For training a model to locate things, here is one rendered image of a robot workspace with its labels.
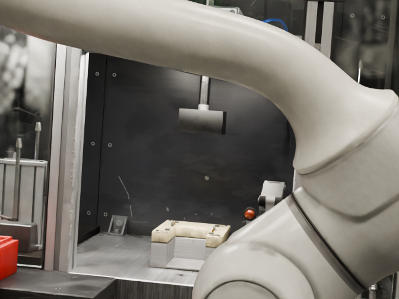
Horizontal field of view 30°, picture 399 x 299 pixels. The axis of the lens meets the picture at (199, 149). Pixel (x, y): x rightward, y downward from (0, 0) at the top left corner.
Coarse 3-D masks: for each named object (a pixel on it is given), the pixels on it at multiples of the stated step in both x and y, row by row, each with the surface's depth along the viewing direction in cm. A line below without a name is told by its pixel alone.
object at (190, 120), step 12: (204, 84) 143; (204, 96) 143; (204, 108) 144; (180, 120) 142; (192, 120) 142; (204, 120) 141; (216, 120) 141; (192, 132) 142; (204, 132) 142; (216, 132) 141
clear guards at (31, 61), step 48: (192, 0) 123; (240, 0) 122; (288, 0) 121; (384, 0) 118; (0, 48) 128; (48, 48) 127; (336, 48) 120; (384, 48) 119; (0, 96) 128; (48, 96) 127; (0, 144) 129; (48, 144) 127; (0, 192) 129; (384, 288) 120
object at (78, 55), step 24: (312, 24) 120; (72, 48) 126; (72, 72) 126; (72, 96) 126; (72, 120) 127; (72, 144) 127; (72, 168) 127; (48, 192) 128; (72, 192) 127; (48, 216) 128; (72, 216) 128; (48, 240) 128; (72, 240) 129; (48, 264) 128
